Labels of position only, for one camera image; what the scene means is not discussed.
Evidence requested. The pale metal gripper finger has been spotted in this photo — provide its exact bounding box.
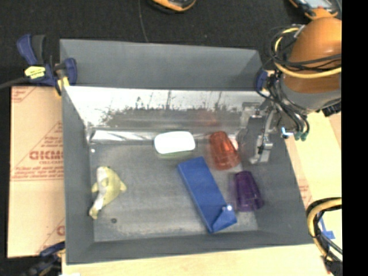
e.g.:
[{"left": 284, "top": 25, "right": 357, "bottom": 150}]
[
  {"left": 248, "top": 144, "right": 262, "bottom": 165},
  {"left": 259, "top": 140, "right": 274, "bottom": 164}
]

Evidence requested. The orange clear plastic cup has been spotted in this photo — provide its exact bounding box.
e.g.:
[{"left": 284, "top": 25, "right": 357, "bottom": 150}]
[{"left": 206, "top": 131, "right": 241, "bottom": 171}]

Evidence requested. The purple clear plastic cup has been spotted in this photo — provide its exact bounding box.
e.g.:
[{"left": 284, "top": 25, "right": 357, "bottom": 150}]
[{"left": 229, "top": 170, "right": 265, "bottom": 213}]

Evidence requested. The blue flat box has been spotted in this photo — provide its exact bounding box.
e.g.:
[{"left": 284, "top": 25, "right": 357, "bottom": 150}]
[{"left": 176, "top": 156, "right": 238, "bottom": 235}]

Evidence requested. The white and green sponge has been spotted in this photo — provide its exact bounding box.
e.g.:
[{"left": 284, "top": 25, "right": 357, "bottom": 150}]
[{"left": 153, "top": 131, "right": 197, "bottom": 161}]

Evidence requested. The grey metal bin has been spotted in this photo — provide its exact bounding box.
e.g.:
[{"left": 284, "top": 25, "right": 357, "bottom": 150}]
[{"left": 59, "top": 38, "right": 316, "bottom": 265}]

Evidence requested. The yellow toy dolphin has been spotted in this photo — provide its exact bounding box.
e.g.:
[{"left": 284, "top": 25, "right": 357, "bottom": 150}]
[{"left": 88, "top": 166, "right": 128, "bottom": 220}]

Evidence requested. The brown cardboard board red print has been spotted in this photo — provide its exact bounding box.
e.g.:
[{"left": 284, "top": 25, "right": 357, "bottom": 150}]
[{"left": 6, "top": 85, "right": 314, "bottom": 259}]

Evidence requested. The black cylinder on white bracket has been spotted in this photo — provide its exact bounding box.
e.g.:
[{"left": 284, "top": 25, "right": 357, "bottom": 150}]
[{"left": 321, "top": 102, "right": 342, "bottom": 117}]

